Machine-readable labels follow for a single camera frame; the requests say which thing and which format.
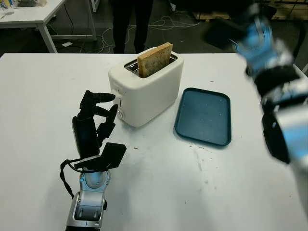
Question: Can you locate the wooden shipping crate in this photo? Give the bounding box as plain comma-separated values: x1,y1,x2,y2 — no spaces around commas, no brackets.
271,0,308,20
192,0,231,20

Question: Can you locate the white two-slot toaster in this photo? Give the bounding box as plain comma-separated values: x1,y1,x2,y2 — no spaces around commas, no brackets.
108,48,185,128

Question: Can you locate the clear bottle yellow label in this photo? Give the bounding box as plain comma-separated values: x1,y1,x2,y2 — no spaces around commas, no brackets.
0,0,13,15

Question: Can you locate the person in dark clothes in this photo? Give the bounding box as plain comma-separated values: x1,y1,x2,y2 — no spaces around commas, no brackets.
112,0,154,54

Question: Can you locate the white office table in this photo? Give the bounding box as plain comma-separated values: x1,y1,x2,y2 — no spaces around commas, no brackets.
0,0,97,53

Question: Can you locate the dark blue plastic tray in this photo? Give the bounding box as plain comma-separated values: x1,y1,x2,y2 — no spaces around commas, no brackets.
173,87,232,147

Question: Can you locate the brown bread slice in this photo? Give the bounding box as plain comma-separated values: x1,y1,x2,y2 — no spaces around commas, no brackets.
137,42,174,78

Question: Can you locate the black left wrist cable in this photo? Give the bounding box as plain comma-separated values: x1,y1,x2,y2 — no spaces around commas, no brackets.
59,158,97,199

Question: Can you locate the white floor cable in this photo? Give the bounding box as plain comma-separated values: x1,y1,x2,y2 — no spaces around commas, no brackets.
100,15,200,52

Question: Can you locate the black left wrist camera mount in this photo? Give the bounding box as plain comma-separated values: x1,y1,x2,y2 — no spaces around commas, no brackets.
74,142,127,172

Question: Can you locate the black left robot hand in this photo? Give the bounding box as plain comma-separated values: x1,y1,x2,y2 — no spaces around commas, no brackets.
72,90,119,158

